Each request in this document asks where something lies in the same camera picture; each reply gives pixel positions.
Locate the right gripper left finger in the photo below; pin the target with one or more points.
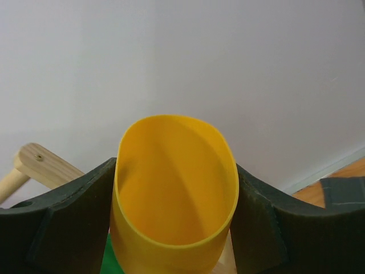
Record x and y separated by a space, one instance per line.
62 231

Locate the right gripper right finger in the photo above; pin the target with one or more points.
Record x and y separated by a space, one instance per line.
273 232

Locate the orange yellow wine glass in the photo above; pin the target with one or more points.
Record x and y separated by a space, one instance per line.
174 195

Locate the green shirt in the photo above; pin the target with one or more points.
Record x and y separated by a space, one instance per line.
109 263

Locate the wooden hanger rod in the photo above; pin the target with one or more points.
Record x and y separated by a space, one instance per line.
11 183

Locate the grey folded cloth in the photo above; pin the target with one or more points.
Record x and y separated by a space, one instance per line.
345 194

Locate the wooden frame post left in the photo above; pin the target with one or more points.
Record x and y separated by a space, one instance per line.
44 166

